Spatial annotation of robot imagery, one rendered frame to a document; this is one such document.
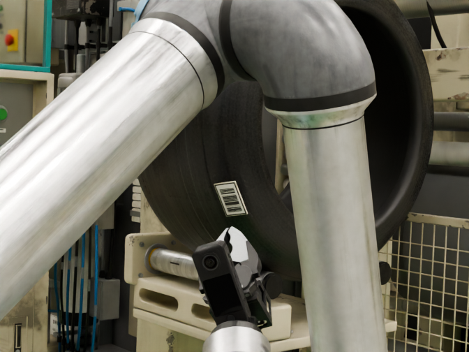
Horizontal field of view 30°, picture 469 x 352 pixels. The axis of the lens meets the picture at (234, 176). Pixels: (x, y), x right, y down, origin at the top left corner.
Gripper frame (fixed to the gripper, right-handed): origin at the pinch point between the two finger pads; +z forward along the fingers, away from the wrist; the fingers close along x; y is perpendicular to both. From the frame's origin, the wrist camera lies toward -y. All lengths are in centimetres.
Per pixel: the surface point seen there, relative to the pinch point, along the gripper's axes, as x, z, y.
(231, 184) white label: 0.5, 10.9, 0.4
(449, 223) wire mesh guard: 30, 34, 44
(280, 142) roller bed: -2, 74, 42
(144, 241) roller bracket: -26.0, 29.7, 21.7
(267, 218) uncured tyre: 3.3, 10.9, 9.3
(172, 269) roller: -21.0, 22.3, 24.1
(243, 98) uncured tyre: 6.5, 19.3, -8.6
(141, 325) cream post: -38, 30, 44
